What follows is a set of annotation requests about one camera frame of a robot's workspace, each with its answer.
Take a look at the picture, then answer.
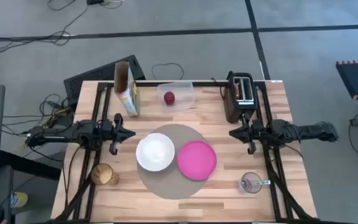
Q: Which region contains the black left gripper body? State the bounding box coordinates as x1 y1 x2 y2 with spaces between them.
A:
103 113 124 156

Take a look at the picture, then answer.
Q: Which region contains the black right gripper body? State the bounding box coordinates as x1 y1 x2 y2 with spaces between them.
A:
240 112 262 156

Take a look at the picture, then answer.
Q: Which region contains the panda print cereal box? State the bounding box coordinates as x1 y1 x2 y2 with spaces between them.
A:
114 61 141 118

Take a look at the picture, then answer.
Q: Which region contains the black toaster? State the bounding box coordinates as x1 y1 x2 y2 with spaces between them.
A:
223 70 259 124

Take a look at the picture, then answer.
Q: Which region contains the white ceramic bowl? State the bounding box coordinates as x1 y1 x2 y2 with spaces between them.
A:
135 133 176 172

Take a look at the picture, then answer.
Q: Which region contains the ribbed wooden cup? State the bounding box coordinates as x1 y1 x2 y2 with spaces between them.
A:
91 162 120 187

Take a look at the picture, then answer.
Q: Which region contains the pink plastic plate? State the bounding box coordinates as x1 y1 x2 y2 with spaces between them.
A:
177 139 218 181

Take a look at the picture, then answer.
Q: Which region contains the clear glass cup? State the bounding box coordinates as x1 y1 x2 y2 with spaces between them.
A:
238 172 263 194

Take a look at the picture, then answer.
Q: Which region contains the red apple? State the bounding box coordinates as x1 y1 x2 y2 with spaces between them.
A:
163 91 176 106

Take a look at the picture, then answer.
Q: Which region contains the round grey placemat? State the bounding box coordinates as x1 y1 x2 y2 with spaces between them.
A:
136 123 213 200

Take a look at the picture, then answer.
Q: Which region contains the clear plastic container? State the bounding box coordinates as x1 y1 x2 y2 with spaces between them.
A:
156 81 196 113

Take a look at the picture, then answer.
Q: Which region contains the black floor beam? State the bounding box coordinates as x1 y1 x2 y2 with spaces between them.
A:
0 150 62 181

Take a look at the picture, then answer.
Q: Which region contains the yellow white packet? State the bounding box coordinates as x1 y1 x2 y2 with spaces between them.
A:
10 191 29 208

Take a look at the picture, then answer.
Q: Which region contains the black aluminium table frame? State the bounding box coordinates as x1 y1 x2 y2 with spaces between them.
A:
47 80 323 224

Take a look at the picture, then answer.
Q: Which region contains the cable bundle at arm base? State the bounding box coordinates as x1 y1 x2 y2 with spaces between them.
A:
1 93 75 138

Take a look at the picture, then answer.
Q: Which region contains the black cable loop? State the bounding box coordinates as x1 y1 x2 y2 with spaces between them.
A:
151 62 185 81

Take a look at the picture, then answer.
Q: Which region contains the black floor cable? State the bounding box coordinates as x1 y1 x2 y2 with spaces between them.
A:
0 0 90 54

